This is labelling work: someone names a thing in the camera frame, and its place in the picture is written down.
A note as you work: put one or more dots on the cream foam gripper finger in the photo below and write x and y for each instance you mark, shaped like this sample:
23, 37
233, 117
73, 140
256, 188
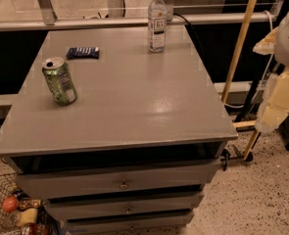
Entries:
266, 45
274, 108

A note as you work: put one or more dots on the clear plastic water bottle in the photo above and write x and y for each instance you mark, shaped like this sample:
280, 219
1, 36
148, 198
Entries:
157, 24

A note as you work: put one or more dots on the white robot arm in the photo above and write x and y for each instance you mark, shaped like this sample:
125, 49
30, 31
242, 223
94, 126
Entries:
281, 45

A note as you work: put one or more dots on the grey drawer cabinet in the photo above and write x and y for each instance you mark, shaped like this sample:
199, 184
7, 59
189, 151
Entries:
136, 147

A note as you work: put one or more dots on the blue snack bar packet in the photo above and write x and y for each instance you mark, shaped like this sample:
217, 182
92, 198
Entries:
83, 53

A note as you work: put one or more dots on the green soda can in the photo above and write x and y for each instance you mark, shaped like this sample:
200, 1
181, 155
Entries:
59, 80

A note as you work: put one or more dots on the metal railing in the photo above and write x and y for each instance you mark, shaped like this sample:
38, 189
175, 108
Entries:
233, 18

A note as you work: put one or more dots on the red round fruit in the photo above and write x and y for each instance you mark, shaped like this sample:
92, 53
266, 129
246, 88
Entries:
10, 204

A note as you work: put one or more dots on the wooden easel frame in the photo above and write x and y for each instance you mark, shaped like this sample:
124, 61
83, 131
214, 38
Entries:
238, 48

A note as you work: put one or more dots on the black wire basket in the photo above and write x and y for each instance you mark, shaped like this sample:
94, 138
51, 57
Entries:
44, 225

